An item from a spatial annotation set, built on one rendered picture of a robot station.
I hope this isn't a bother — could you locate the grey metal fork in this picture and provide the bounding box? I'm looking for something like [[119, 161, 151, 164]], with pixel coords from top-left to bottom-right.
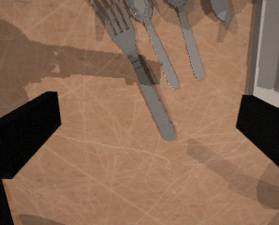
[[94, 0, 176, 142]]

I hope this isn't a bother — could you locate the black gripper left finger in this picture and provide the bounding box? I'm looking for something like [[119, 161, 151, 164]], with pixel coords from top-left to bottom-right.
[[0, 91, 62, 225]]

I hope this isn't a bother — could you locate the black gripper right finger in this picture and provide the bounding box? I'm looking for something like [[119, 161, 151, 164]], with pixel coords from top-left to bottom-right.
[[236, 95, 279, 167]]

